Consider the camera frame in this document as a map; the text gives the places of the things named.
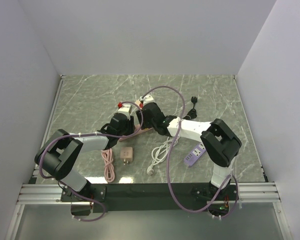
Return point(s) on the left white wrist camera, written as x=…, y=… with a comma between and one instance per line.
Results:
x=125, y=109

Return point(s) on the pink cube adapter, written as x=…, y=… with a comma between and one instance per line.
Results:
x=126, y=155

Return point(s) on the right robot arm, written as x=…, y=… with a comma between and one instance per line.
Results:
x=219, y=141

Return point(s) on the purple power strip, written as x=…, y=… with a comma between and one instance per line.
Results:
x=194, y=155

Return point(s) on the beige red power strip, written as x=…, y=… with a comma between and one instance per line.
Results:
x=139, y=102

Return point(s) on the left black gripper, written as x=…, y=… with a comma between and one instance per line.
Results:
x=131, y=126

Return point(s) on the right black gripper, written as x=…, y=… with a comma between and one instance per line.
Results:
x=146, y=126

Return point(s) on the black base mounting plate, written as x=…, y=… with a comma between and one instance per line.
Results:
x=150, y=196

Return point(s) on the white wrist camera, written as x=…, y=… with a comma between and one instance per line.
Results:
x=144, y=100
x=125, y=109

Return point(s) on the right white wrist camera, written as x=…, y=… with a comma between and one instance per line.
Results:
x=144, y=100

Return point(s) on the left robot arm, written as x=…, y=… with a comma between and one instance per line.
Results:
x=60, y=152

